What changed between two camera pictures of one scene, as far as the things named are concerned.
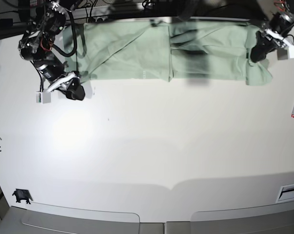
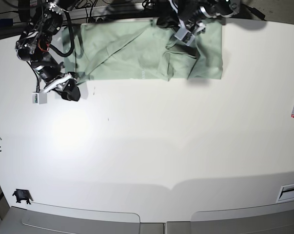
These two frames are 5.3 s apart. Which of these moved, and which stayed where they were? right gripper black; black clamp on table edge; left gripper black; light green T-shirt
Moved: right gripper black; light green T-shirt
Stayed: left gripper black; black clamp on table edge
